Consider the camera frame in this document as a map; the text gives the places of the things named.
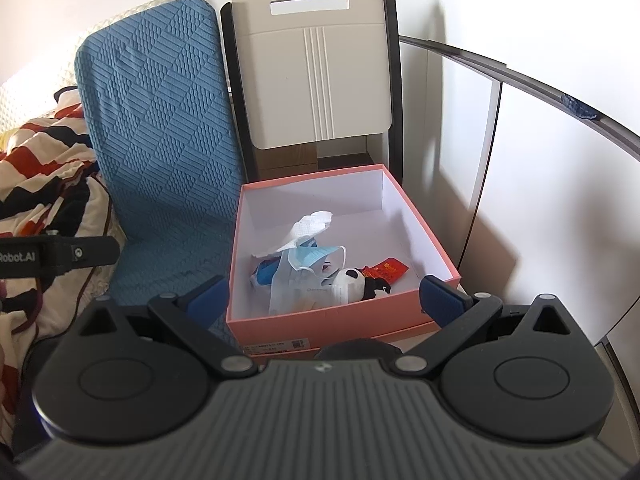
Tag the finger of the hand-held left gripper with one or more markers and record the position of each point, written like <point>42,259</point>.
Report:
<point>92,252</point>

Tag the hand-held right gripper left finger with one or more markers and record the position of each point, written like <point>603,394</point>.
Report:
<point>210,297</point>

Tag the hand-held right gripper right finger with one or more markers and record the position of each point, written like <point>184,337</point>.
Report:
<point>440,300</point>

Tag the pink box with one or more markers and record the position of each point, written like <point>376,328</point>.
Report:
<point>260,310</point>

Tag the blue printed packet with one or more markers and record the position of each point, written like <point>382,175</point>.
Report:
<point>262,272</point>

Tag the white face mask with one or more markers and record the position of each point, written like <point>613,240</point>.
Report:
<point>290,291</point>

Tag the panda plush toy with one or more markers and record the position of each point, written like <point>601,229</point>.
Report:
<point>347,280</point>

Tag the pink box lid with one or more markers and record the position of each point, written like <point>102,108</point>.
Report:
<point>410,331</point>

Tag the red orange packet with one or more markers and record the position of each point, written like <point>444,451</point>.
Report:
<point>387,267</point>

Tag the red black striped blanket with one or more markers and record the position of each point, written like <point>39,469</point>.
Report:
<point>40,160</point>

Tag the blue textured cushion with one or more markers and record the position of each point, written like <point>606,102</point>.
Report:
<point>160,110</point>

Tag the brown wooden panel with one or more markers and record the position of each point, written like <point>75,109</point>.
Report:
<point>300,160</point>

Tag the small blue tape piece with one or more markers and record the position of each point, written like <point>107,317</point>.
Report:
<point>577,106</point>

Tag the white folding chair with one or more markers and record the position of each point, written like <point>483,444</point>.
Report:
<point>310,70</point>

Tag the grey metal rail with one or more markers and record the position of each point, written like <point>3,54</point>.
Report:
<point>525,72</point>

